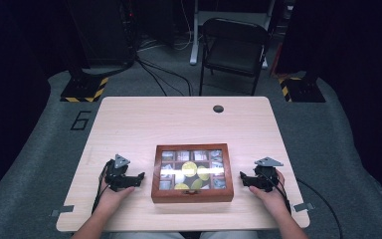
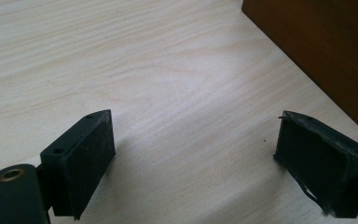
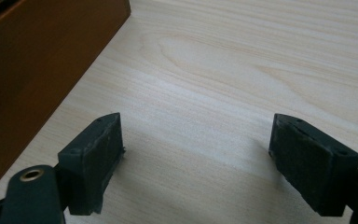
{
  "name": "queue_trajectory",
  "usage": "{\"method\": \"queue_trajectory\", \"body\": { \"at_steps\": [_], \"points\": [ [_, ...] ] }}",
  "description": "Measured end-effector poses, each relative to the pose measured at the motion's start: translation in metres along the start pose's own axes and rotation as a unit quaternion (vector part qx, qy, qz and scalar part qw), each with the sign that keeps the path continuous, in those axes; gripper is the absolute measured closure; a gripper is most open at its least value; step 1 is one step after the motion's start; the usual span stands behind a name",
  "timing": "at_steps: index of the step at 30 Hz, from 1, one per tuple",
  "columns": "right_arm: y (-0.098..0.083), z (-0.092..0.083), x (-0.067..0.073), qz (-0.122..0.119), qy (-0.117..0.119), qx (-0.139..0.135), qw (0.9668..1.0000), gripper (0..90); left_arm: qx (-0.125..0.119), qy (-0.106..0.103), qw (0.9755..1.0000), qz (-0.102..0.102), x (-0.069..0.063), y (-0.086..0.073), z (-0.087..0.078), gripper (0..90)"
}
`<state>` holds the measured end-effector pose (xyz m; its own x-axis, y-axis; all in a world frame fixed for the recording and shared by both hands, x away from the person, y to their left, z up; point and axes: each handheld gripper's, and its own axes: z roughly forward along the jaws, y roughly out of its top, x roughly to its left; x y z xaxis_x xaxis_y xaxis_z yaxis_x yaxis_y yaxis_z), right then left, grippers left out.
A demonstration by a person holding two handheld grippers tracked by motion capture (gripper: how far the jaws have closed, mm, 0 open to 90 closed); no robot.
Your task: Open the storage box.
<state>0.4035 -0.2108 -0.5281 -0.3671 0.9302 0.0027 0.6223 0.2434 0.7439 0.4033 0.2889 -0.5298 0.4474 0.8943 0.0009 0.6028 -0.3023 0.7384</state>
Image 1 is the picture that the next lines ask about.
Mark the white and red packet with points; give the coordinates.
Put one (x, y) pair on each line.
(183, 155)

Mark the person's left hand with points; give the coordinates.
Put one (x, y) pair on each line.
(111, 199)

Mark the black cabinet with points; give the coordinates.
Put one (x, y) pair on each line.
(102, 33)

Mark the wooden box with glass lid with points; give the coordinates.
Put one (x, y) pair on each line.
(192, 196)

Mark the grey tape strip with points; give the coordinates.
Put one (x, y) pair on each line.
(303, 207)
(63, 210)

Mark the person's right hand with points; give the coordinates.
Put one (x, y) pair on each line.
(273, 199)

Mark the black table grommet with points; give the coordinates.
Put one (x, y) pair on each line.
(218, 109)

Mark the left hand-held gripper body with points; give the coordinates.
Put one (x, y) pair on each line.
(116, 176)

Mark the yellow-green round capsule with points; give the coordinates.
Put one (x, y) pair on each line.
(196, 184)

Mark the black folding chair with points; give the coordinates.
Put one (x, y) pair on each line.
(233, 49)

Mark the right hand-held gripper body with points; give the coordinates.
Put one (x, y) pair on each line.
(266, 177)

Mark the striped black stand base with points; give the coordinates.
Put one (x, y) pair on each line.
(83, 89)
(303, 89)

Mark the yellow round capsule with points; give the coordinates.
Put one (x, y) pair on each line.
(181, 187)
(189, 168)
(203, 173)

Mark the white round capsule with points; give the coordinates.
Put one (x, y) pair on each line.
(179, 178)

